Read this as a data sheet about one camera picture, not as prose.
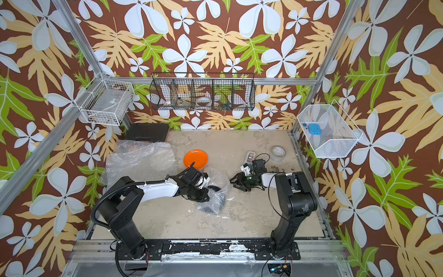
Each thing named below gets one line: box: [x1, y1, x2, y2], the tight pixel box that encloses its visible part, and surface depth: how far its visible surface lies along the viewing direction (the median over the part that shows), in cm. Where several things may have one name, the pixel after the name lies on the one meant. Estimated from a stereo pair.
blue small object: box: [308, 123, 322, 136], surface depth 88 cm
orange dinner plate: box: [183, 149, 209, 170], surface depth 107 cm
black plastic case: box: [123, 122, 170, 142], surface depth 121 cm
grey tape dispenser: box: [244, 151, 257, 165], surface depth 103 cm
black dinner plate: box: [200, 185, 227, 215], surface depth 88 cm
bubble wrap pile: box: [100, 139, 179, 192], surface depth 103 cm
